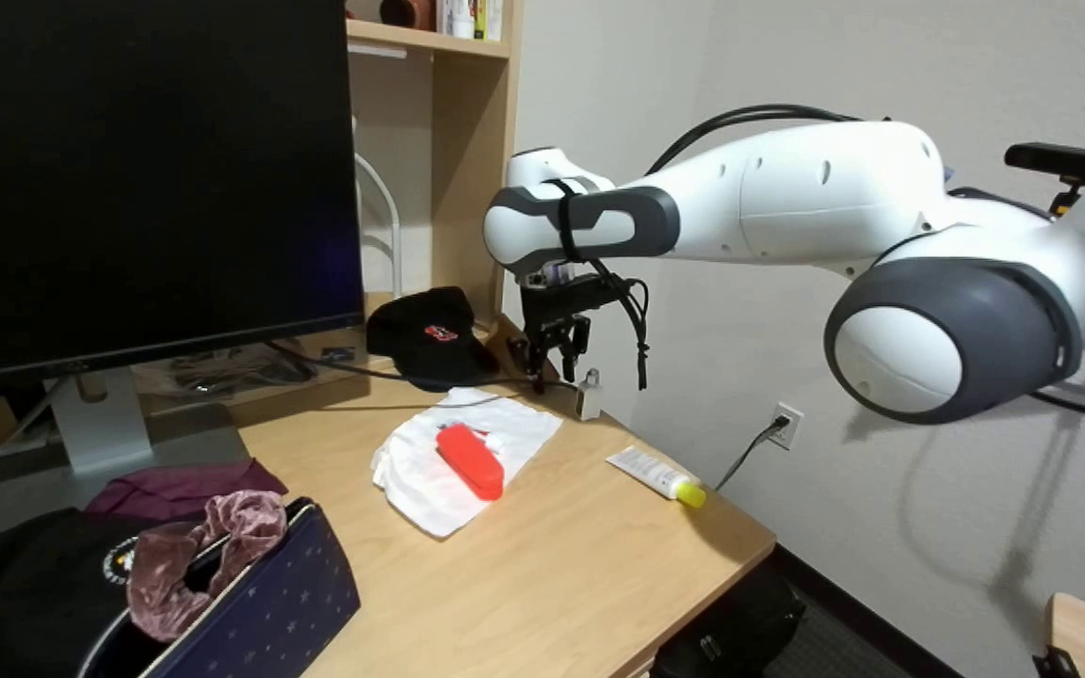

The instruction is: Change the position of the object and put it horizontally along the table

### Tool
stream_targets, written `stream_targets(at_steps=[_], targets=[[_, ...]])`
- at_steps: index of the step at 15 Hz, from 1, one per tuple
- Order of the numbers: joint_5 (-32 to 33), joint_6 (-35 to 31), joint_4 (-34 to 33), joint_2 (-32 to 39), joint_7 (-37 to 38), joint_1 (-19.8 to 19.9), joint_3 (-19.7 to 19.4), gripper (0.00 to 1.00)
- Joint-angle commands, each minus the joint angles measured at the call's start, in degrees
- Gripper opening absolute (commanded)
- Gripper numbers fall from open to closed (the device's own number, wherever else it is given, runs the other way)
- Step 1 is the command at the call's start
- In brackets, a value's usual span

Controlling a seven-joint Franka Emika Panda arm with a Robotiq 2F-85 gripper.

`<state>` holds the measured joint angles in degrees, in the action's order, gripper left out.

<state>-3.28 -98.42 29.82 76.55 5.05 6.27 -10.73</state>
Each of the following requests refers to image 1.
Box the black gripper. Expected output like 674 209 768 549
515 259 633 394

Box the brown cardboard box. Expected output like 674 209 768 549
489 315 586 398

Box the red plastic object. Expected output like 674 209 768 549
434 420 513 504

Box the white tube yellow cap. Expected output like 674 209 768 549
606 446 712 515

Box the wooden desk shelf unit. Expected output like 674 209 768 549
341 0 528 330

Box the white cloth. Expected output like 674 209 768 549
368 389 564 544

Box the black backpack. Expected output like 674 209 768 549
646 570 813 678

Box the navy dotted pouch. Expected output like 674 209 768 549
75 495 364 678

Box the maroon cloth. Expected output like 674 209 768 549
84 457 294 525

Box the pink velvet scrunchie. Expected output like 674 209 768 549
125 485 294 644

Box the black computer monitor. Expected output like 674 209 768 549
0 0 368 484

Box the black fabric bag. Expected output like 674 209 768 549
0 504 181 678

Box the white wall outlet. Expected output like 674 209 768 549
763 398 807 451

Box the black bar camera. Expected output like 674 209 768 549
1002 140 1085 220

